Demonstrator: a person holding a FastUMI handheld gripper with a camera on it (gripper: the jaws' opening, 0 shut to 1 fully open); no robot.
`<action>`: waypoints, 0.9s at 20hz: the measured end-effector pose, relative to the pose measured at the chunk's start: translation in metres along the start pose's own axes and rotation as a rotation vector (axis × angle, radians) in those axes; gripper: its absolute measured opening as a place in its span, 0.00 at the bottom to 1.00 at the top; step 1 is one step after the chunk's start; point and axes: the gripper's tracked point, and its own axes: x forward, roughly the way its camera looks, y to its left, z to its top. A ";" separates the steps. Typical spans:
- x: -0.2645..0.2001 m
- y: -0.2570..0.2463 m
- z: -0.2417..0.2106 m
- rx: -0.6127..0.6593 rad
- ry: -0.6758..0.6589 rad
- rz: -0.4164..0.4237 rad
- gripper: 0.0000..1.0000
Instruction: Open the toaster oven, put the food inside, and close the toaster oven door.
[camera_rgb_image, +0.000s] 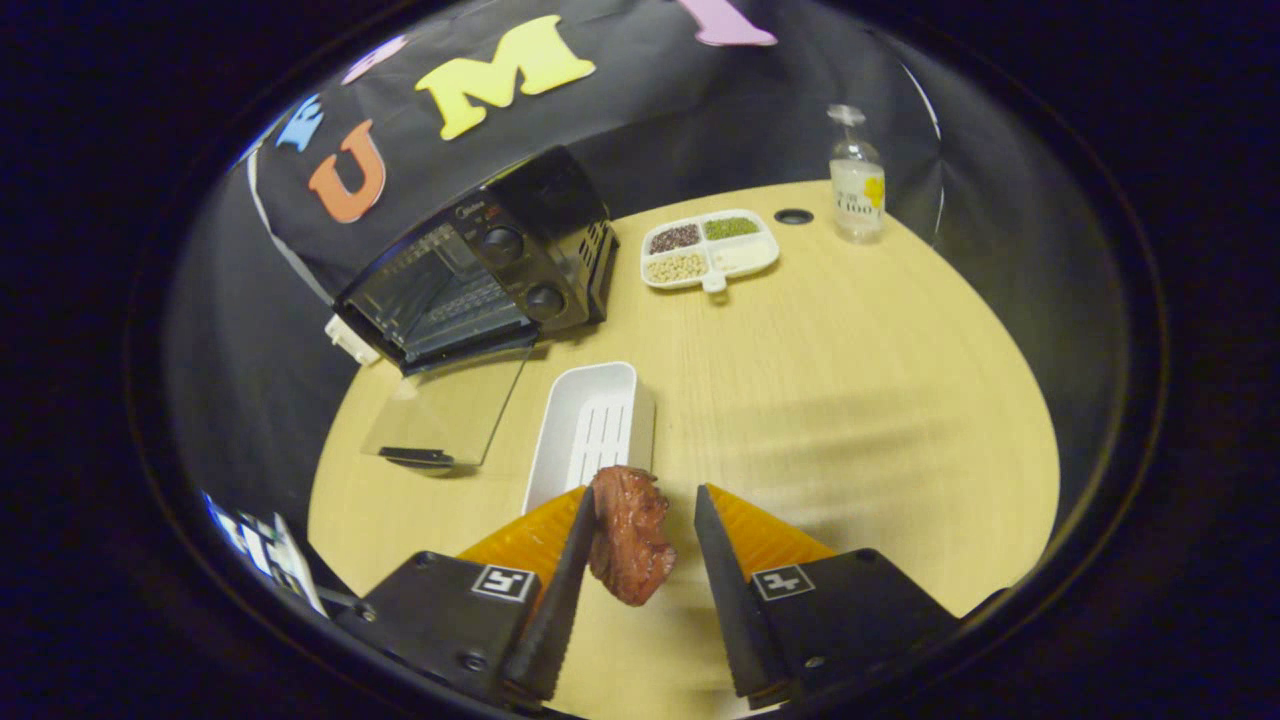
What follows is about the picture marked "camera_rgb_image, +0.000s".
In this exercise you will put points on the clear plastic bottle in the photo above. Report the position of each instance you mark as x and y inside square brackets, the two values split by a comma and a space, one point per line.
[857, 190]

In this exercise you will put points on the black table grommet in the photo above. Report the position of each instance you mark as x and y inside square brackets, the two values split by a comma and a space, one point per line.
[794, 216]

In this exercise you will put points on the white toaster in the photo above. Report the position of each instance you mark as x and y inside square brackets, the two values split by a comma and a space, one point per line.
[350, 340]

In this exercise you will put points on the white rectangular tray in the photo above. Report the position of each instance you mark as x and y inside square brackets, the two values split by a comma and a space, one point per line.
[590, 420]

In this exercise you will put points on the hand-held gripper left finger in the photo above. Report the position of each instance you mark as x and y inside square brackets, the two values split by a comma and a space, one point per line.
[560, 610]

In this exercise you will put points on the brown meat piece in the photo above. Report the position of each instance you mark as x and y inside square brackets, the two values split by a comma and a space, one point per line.
[630, 540]

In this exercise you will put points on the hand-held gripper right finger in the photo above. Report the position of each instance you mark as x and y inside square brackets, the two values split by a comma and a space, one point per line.
[725, 600]

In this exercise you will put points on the white divided plate with beans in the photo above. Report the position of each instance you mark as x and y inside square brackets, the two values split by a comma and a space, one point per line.
[710, 250]

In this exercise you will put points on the black toaster oven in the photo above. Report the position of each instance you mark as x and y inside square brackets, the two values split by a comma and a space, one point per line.
[500, 245]

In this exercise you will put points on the white and blue printed board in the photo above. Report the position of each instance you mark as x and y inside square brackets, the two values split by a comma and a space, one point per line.
[275, 550]

